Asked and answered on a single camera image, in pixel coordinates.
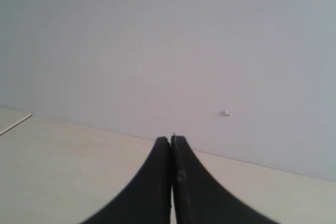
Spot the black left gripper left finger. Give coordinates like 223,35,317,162
84,137,172,223

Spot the white blob on wall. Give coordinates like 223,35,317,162
220,110,232,117

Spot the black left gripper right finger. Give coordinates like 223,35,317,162
171,135,275,224

